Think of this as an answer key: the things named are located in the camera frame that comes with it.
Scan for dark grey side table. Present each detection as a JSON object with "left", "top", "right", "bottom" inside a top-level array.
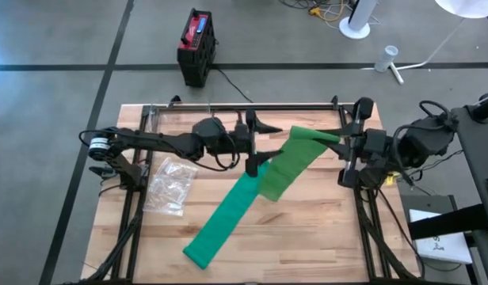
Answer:
[{"left": 449, "top": 93, "right": 488, "bottom": 285}]

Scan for clear plastic bag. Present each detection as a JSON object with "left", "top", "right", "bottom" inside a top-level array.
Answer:
[{"left": 143, "top": 157, "right": 200, "bottom": 218}]

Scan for red and black battery box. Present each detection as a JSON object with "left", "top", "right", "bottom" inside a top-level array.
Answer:
[{"left": 177, "top": 7, "right": 218, "bottom": 88}]

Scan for light green bandage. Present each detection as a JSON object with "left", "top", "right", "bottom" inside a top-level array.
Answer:
[{"left": 257, "top": 125, "right": 342, "bottom": 202}]

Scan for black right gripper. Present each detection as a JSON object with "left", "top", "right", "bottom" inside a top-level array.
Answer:
[{"left": 317, "top": 97, "right": 387, "bottom": 189}]

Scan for yellow cable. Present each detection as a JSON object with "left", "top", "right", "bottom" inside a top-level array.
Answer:
[{"left": 309, "top": 0, "right": 346, "bottom": 23}]

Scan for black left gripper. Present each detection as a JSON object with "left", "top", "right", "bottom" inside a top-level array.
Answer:
[{"left": 223, "top": 108, "right": 284, "bottom": 178}]

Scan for white box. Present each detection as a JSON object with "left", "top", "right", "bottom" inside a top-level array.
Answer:
[{"left": 409, "top": 208, "right": 474, "bottom": 265}]

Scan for white pedestal fan stand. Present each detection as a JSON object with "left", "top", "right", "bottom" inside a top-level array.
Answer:
[{"left": 338, "top": 0, "right": 382, "bottom": 40}]

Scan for teal green bandage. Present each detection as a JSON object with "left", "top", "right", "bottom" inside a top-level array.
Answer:
[{"left": 183, "top": 160, "right": 271, "bottom": 271}]

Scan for white cylinder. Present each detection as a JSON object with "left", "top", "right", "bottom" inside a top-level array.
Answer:
[{"left": 373, "top": 45, "right": 399, "bottom": 74}]

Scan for grey flat box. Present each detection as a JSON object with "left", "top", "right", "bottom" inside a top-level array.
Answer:
[{"left": 400, "top": 194, "right": 459, "bottom": 222}]

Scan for clear plastic container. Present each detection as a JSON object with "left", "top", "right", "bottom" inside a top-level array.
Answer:
[{"left": 148, "top": 103, "right": 212, "bottom": 135}]

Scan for white floor lamp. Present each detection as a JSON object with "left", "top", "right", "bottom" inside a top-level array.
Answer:
[{"left": 360, "top": 0, "right": 488, "bottom": 86}]

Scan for black metal table frame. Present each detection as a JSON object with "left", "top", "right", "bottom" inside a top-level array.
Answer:
[{"left": 69, "top": 94, "right": 427, "bottom": 285}]

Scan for black floor cable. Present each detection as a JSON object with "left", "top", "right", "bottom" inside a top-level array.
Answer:
[{"left": 214, "top": 66, "right": 255, "bottom": 104}]

